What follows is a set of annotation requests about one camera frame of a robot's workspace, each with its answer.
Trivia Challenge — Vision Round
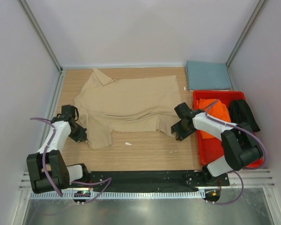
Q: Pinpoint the beige t shirt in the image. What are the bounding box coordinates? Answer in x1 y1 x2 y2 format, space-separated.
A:
74 69 181 149

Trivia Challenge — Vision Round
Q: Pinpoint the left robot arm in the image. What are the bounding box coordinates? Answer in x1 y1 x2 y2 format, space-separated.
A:
26 105 90 196

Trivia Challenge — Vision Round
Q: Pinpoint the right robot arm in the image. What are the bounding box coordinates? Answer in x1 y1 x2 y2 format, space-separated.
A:
171 102 265 186

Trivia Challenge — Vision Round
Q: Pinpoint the red plastic bin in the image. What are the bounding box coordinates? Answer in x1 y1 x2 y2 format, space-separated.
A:
193 90 265 168

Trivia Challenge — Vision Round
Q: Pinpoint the orange t shirt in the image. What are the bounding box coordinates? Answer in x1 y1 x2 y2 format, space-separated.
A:
198 98 232 139

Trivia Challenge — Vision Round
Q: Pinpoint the folded blue t shirt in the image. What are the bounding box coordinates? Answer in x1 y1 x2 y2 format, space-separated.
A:
185 61 232 90

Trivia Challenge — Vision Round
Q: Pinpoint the black t shirt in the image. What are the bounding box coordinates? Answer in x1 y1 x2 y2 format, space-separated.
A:
228 99 260 132

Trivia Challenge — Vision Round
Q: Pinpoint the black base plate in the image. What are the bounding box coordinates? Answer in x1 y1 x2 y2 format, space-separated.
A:
89 170 230 187

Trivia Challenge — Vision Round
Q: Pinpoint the slotted cable duct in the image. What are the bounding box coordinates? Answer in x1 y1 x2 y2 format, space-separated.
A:
30 189 205 200

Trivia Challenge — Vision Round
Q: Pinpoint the aluminium front rail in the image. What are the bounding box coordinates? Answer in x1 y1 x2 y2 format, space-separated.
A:
18 169 275 190

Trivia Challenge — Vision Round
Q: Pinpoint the left aluminium frame post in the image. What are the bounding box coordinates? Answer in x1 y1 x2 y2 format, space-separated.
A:
18 0 63 74

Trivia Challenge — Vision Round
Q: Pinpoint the aluminium frame post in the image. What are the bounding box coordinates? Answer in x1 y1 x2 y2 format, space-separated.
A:
226 0 268 68
18 0 63 74

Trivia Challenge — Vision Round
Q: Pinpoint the right aluminium frame post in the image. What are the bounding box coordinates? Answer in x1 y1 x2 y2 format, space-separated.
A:
226 0 268 68

